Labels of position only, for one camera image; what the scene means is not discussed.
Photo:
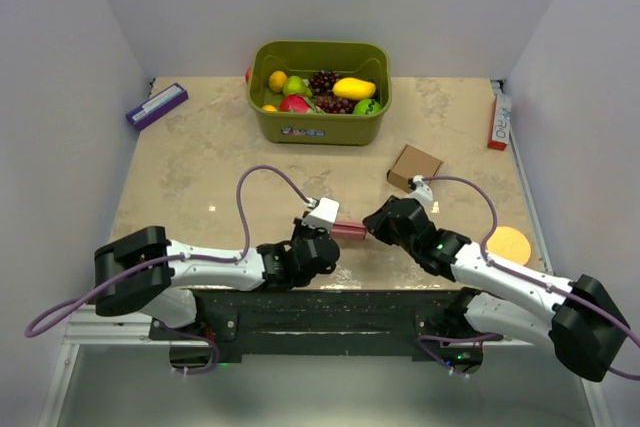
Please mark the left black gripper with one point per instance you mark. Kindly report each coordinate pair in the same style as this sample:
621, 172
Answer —
299, 228

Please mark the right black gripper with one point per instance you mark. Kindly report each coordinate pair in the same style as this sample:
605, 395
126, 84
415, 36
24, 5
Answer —
376, 223

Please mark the pink paper box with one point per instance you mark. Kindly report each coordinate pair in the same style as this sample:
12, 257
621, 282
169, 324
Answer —
349, 230

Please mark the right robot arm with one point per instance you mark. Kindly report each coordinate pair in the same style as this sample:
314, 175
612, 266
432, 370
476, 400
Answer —
576, 320

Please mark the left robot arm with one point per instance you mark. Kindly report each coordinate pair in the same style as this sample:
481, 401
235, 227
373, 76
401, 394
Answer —
145, 272

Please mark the brown cardboard box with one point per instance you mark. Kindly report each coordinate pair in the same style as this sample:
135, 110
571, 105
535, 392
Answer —
411, 161

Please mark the red white toothpaste box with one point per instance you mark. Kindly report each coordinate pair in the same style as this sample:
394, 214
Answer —
499, 129

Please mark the purple rectangular box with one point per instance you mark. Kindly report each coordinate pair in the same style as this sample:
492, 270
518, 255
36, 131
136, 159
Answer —
157, 106

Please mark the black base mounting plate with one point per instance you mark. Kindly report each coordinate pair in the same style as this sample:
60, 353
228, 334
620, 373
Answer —
418, 324

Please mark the orange round disc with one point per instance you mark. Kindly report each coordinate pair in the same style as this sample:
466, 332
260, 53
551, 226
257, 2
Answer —
510, 244

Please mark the green lime fruit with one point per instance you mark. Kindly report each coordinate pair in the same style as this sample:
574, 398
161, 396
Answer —
367, 107

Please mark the dark grape bunch front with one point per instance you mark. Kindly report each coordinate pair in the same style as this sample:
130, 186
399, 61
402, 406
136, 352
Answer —
332, 104

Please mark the dark grape bunch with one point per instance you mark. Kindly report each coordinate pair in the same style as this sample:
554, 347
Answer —
322, 82
332, 104

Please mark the yellow mango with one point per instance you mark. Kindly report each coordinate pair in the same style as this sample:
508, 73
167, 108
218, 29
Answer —
354, 89

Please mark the dark grape bunch back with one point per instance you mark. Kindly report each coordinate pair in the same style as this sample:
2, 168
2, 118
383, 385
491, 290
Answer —
322, 82

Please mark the green pear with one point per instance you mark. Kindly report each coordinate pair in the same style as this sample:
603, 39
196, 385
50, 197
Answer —
295, 85

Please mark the olive green plastic tub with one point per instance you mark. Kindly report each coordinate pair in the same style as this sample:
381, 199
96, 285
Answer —
303, 58

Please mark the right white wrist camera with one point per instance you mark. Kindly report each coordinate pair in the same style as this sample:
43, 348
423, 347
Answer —
420, 191

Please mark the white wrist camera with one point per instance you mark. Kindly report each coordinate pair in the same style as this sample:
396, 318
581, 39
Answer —
322, 213
420, 191

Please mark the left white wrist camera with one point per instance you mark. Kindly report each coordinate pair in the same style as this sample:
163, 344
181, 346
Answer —
322, 213

